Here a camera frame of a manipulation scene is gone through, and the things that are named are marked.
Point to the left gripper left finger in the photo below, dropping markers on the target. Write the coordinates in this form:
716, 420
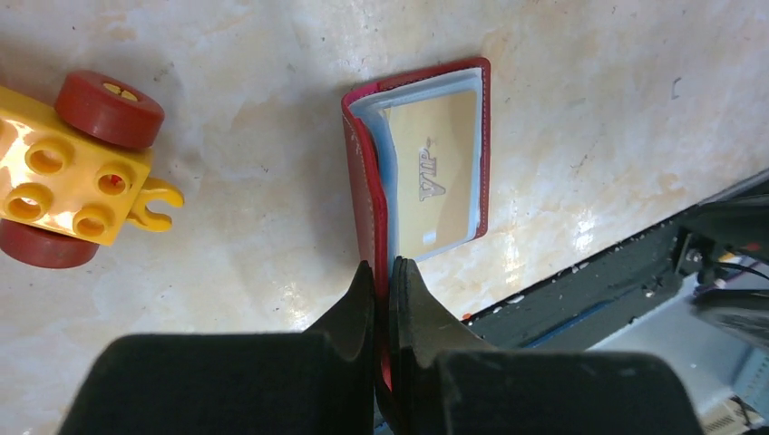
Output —
319, 381

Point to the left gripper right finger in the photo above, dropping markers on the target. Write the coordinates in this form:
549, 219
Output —
445, 379

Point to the gold credit card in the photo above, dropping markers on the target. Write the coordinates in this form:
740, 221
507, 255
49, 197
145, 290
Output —
434, 144

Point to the yellow toy block car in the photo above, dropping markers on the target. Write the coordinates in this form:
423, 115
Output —
75, 171

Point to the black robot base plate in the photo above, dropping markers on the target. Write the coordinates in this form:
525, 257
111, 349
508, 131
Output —
583, 304

